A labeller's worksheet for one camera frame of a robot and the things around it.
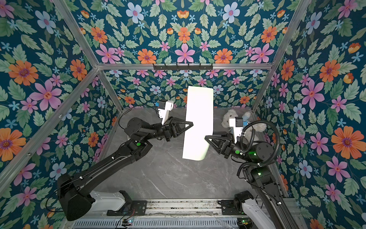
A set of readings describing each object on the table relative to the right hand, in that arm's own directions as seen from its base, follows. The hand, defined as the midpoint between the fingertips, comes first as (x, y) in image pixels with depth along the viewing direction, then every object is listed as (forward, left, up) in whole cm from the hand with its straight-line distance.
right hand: (207, 137), depth 51 cm
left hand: (+1, +6, +4) cm, 8 cm away
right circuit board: (-21, -21, -45) cm, 54 cm away
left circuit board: (-23, +39, -44) cm, 64 cm away
